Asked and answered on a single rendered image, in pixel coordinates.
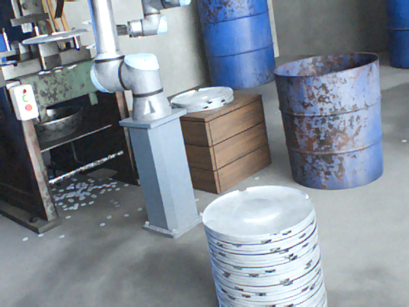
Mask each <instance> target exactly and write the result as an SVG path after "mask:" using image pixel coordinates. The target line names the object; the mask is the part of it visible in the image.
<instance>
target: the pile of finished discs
mask: <svg viewBox="0 0 409 307"><path fill-rule="evenodd" d="M233 99H234V96H233V90H232V89H231V88H228V87H212V88H202V89H199V91H198V92H195V91H188V92H185V93H183V94H179V95H177V96H175V97H173V98H172V99H171V103H172V108H177V109H186V112H187V113H191V112H199V111H204V110H211V109H214V108H217V107H221V106H224V104H225V105H227V104H229V103H230V102H232V101H233Z"/></svg>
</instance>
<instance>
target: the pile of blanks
mask: <svg viewBox="0 0 409 307"><path fill-rule="evenodd" d="M204 226H205V229H206V230H205V232H206V236H207V240H208V250H209V253H210V258H211V262H212V266H213V276H214V280H215V287H216V292H217V295H218V301H219V304H220V307H327V299H326V289H325V286H324V275H323V271H322V261H321V250H320V247H319V236H318V222H317V219H316V212H315V209H314V211H313V214H312V215H311V217H310V218H309V219H308V220H307V221H306V222H304V223H303V224H301V225H299V226H298V227H295V228H293V229H292V230H289V231H286V232H282V233H280V234H276V233H274V234H273V235H271V236H267V237H262V238H231V237H227V236H224V235H219V234H217V233H215V232H213V231H211V230H210V229H208V228H207V226H206V225H205V223H204Z"/></svg>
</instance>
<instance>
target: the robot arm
mask: <svg viewBox="0 0 409 307"><path fill-rule="evenodd" d="M87 2H88V6H89V10H90V14H91V20H87V21H84V22H82V24H85V25H91V26H93V33H94V38H95V42H96V43H94V44H93V45H89V46H88V47H87V49H94V48H96V49H97V53H98V54H97V56H96V58H95V59H94V60H95V64H94V65H93V66H92V68H91V69H92V70H91V79H92V81H93V84H94V85H95V86H96V88H97V89H99V90H100V91H102V92H110V93H112V92H115V91H130V90H131V92H132V96H133V105H132V113H131V115H132V119H133V121H151V120H155V119H158V118H163V117H165V116H167V115H169V114H170V113H172V108H171V105H170V104H169V102H168V100H167V98H166V97H165V95H164V92H163V88H162V83H161V76H160V72H159V65H158V62H157V59H156V57H155V56H154V55H153V54H149V53H138V54H132V55H129V56H126V57H125V54H124V53H122V52H121V51H120V47H119V42H118V37H119V36H126V35H129V38H138V39H140V37H148V36H154V35H156V36H157V35H159V34H165V33H166V32H167V22H166V17H165V16H162V15H161V12H160V10H164V9H168V8H173V7H181V6H184V5H187V4H189V2H190V0H141V2H142V11H143V16H144V18H142V19H136V20H131V21H127V24H128V25H126V24H116V22H115V18H114V13H113V8H112V1H111V0H87Z"/></svg>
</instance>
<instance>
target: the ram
mask: <svg viewBox="0 0 409 307"><path fill-rule="evenodd" d="M0 7H1V13H2V15H3V19H4V20H11V19H16V18H22V17H26V16H31V15H38V14H42V13H45V10H44V7H43V3H42V0H0Z"/></svg>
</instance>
